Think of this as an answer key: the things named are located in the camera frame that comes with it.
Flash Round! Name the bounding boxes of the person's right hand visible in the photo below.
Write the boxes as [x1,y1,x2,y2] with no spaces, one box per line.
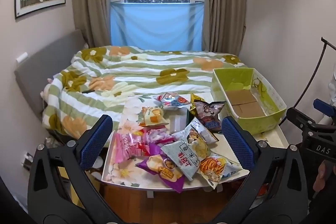
[314,161,336,191]

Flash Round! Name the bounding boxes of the orange white snack packet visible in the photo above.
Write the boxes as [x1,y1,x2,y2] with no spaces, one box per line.
[196,153,243,190]

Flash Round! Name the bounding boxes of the grey headboard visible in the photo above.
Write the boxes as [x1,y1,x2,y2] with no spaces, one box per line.
[14,29,88,122]

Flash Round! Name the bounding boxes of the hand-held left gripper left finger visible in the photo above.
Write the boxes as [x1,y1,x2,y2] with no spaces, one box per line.
[28,114,116,224]

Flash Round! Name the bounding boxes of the small white box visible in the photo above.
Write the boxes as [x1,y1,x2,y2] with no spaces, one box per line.
[168,109,188,135]

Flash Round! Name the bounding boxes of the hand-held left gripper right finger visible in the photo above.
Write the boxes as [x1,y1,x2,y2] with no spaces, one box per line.
[218,116,309,224]

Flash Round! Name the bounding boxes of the black curved rod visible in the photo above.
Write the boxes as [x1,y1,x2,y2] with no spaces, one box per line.
[293,36,336,109]

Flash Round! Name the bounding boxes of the blue cloth under window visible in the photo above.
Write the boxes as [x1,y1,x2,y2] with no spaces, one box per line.
[110,2,205,52]

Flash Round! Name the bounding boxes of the dark pink cartoon snack packet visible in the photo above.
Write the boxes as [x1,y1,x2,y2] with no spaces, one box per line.
[193,101,226,133]

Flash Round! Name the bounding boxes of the grey white rice cracker packet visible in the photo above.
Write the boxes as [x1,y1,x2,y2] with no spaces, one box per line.
[160,139,201,180]

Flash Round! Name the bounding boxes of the white potato chips packet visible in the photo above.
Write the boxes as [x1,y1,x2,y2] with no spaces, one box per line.
[172,117,219,159]

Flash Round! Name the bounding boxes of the floral striped blanket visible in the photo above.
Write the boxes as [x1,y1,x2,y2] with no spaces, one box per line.
[42,46,248,140]

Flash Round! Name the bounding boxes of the purple chips packet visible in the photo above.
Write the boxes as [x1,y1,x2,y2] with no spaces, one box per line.
[135,143,185,193]

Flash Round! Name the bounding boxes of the gold snack packet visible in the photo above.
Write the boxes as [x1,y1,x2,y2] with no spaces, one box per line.
[189,93,208,115]

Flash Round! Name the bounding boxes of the yellow orange snack packet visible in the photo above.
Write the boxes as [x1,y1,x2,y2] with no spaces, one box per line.
[138,106,170,127]

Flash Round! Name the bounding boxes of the blue white snack packet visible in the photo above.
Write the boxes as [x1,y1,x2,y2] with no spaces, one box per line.
[153,92,191,110]

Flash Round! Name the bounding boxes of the pale pink candy packet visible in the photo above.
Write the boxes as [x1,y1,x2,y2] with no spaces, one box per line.
[142,127,175,147]

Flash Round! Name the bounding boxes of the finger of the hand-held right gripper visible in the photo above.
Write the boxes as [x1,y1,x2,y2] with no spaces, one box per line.
[314,98,336,116]
[286,107,315,132]

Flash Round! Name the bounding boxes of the green cardboard box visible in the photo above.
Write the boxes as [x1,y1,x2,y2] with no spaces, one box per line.
[211,68,287,134]

